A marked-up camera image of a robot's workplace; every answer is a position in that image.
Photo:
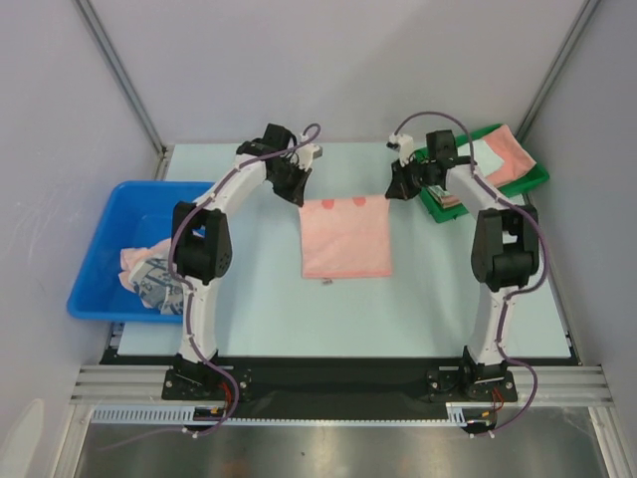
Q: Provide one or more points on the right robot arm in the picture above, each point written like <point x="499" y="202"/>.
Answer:
<point x="505" y="249"/>

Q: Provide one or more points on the light blue towel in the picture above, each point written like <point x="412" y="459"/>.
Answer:
<point x="486" y="158"/>

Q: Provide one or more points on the patterned blue white towel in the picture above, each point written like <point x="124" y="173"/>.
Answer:
<point x="153" y="283"/>

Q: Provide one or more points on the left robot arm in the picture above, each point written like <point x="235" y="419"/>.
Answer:
<point x="201" y="251"/>

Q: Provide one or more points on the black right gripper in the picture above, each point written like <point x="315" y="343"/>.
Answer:
<point x="401" y="180"/>

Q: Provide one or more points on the green plastic tray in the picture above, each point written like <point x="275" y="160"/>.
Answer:
<point x="443" y="206"/>

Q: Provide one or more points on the small pink cloth in bin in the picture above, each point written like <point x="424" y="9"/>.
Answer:
<point x="130" y="257"/>

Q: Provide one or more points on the aluminium frame rail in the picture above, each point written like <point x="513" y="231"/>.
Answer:
<point x="565" y="386"/>

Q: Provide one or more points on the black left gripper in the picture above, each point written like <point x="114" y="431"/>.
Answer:
<point x="295" y="193"/>

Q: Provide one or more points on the blue plastic bin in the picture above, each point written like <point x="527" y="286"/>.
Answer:
<point x="137" y="214"/>

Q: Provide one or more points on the white slotted cable duct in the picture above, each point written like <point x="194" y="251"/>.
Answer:
<point x="200" y="415"/>

